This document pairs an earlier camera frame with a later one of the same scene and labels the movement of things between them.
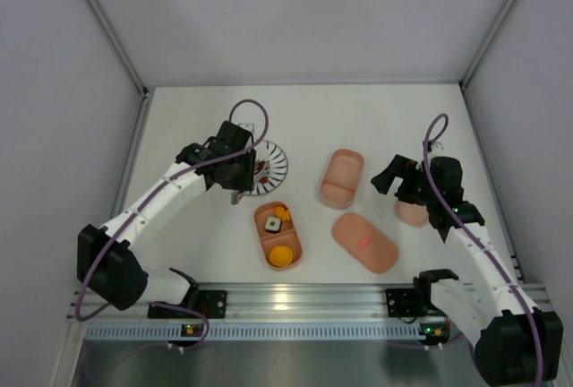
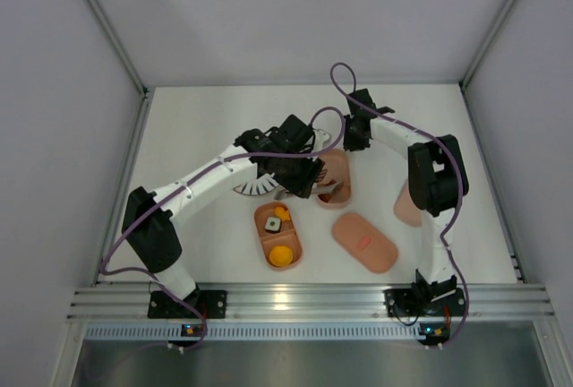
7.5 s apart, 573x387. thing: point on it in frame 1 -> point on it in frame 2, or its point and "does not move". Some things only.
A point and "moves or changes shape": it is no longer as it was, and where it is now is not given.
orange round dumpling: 280,255 does not move
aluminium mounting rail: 264,302 does not move
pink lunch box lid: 364,244 does not move
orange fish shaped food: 283,214 does not move
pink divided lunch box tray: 342,177 moves or changes shape
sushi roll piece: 272,224 does not move
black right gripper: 404,179 -> 354,128
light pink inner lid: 411,214 does not move
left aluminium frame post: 105,23 does not move
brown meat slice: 260,164 moves or changes shape
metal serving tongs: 236,195 -> 329,189
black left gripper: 242,179 -> 307,178
